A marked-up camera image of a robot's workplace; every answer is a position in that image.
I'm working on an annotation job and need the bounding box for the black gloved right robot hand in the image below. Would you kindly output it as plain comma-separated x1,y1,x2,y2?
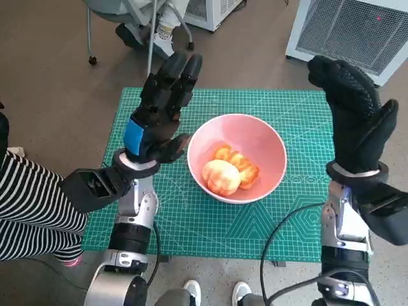
307,54,400,175

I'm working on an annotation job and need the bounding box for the seated person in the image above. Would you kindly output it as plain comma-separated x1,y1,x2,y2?
115,0,186,59

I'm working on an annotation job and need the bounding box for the long black right arm cable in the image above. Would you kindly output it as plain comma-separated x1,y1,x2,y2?
259,203,326,303

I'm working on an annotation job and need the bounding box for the black left robot hand blue tape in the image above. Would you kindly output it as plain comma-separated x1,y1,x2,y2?
122,50,204,165

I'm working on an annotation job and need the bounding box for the pink bowl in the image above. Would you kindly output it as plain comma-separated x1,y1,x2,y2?
186,113,288,205

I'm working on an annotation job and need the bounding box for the large white grilled appliance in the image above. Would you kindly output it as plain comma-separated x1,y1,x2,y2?
285,0,408,87

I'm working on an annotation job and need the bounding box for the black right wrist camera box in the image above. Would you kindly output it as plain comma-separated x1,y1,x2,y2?
349,180,408,247

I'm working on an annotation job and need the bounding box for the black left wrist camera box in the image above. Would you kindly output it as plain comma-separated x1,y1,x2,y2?
60,166,132,214

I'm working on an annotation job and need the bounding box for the small white grilled appliance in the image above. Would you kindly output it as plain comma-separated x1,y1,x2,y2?
183,0,247,33

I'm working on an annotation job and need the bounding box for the person in striped clothing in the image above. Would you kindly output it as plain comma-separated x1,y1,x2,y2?
0,101,88,268

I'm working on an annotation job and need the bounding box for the green cutting mat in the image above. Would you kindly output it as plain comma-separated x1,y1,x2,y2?
81,87,335,265

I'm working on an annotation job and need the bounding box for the silver metal pole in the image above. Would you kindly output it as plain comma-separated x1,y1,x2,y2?
145,0,159,79

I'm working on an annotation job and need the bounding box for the short black right arm cable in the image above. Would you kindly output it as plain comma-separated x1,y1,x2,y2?
265,270,381,306

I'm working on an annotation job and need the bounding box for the person with white shoes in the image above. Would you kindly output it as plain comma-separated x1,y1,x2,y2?
152,279,266,306

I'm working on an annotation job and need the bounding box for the pale round toy bread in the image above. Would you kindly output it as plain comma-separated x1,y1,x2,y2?
201,159,242,196

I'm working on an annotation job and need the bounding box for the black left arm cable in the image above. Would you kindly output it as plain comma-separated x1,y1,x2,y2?
143,222,161,288

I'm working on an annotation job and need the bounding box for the orange twisted toy bread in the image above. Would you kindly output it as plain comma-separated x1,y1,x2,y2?
211,144,260,191

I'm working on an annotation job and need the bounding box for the grey wheeled chair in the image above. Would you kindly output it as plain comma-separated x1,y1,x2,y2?
83,0,194,66

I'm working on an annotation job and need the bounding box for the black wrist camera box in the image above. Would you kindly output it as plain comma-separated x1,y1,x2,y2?
349,180,408,247
60,166,132,214

